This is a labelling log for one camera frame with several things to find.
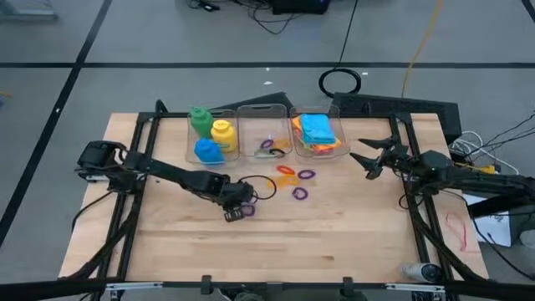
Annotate clear plastic bin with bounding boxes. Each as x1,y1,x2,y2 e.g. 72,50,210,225
289,104,352,160
185,109,241,165
237,103,293,160

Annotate black coiled cable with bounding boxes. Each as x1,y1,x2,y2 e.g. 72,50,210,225
318,0,363,99

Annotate green plastic sports bottle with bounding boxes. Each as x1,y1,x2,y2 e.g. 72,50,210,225
187,106,215,139

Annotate yellow plastic sports bottle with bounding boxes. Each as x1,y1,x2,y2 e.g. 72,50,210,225
210,119,238,154

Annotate white cylindrical camera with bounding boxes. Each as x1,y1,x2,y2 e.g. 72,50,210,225
400,262,445,284

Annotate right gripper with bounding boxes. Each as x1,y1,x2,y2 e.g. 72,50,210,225
349,135,424,181

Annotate white cable bundle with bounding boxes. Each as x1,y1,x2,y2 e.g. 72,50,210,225
448,130,519,175

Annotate grey metal base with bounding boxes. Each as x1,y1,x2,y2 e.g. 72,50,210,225
0,0,59,21

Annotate white paper sheet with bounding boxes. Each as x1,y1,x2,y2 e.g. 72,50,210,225
462,192,513,247

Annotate red rubber band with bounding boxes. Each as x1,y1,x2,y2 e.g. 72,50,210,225
444,211,469,253

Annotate black metal table frame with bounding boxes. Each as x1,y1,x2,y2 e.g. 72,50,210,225
0,99,535,301

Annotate black bar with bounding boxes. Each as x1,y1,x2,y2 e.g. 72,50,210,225
466,183,535,219

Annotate blue microfibre cloth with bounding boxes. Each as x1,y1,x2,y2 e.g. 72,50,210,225
299,113,338,146

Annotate large black angular panel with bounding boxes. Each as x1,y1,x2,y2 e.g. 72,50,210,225
331,91,463,145

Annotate blue plastic sports bottle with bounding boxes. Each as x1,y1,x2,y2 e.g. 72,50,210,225
193,137,226,165

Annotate yellow hanging cable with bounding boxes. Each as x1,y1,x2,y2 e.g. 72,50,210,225
400,0,445,99

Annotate yellow plug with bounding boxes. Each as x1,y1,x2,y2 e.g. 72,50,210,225
457,161,498,175

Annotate black floor cables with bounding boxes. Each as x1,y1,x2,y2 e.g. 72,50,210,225
185,0,308,36

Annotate orange microfibre cloth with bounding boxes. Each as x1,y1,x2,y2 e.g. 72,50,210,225
291,116,343,152

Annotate black equipment box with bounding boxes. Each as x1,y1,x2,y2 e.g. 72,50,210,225
270,0,332,16

